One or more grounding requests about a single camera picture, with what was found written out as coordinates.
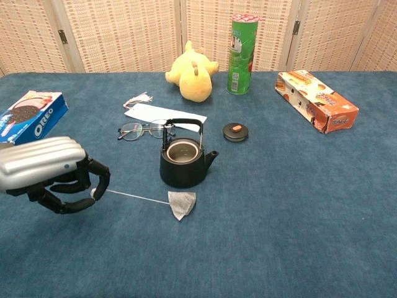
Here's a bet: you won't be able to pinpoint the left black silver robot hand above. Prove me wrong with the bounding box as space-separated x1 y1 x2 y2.
0 136 111 215

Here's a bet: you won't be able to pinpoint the tea bag with string tag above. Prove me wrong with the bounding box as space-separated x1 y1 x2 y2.
89 187 197 222

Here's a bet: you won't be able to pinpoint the black cast iron teapot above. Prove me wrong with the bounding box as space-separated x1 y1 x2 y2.
159 118 220 189

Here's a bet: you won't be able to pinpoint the black teapot lid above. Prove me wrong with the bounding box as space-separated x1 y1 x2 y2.
222 122 249 143

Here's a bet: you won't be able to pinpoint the blue Oreo cookie box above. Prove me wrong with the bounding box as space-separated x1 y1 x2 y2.
0 90 69 146

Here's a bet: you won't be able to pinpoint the white bookmark with tassel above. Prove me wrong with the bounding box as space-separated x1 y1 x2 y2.
123 91 208 133

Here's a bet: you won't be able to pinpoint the woven folding screen panel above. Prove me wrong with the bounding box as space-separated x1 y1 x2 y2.
352 0 397 72
0 0 77 74
179 0 298 72
51 0 184 74
285 0 384 72

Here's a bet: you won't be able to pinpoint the yellow plush toy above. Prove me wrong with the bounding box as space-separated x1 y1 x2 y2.
164 40 220 102

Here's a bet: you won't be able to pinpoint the green chips can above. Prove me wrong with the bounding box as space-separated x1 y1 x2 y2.
226 13 261 95

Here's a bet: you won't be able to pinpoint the blue table cloth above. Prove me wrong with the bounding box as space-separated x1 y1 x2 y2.
0 71 397 298

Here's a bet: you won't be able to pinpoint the orange biscuit box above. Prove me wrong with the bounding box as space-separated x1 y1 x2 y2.
274 70 360 135

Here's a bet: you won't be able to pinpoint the thin black frame eyeglasses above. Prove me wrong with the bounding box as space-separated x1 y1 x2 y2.
117 119 177 142

